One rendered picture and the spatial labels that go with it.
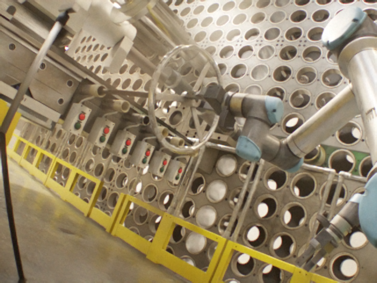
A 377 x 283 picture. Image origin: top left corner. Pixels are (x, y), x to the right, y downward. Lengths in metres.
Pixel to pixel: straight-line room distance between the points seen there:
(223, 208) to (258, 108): 2.24
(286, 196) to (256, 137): 2.00
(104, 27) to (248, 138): 1.27
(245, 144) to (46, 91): 1.07
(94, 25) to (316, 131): 1.42
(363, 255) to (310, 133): 1.89
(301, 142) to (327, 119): 0.10
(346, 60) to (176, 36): 1.32
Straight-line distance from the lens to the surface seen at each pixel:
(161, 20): 1.74
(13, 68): 1.51
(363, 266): 2.62
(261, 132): 0.84
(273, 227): 2.78
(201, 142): 1.13
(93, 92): 1.50
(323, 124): 0.82
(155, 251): 2.34
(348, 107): 0.80
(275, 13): 4.07
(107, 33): 1.89
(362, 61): 0.61
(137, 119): 1.70
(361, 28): 0.66
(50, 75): 1.58
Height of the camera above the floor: 0.53
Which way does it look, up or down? 11 degrees up
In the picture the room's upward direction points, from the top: 22 degrees clockwise
